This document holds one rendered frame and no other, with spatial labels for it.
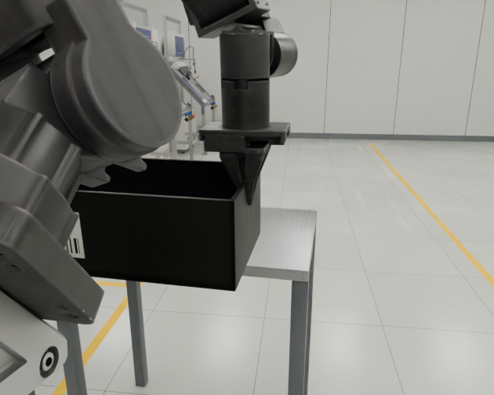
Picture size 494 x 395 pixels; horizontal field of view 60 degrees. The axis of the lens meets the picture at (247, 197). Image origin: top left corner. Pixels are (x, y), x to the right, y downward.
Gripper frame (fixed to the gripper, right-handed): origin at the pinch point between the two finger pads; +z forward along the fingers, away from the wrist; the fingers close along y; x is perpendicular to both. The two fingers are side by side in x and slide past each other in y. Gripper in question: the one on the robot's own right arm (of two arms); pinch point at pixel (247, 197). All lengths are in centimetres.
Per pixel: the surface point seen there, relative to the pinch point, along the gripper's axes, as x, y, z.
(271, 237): -59, 5, 32
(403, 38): -735, -118, -37
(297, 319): -40, -4, 45
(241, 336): -121, 28, 114
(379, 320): -148, -39, 115
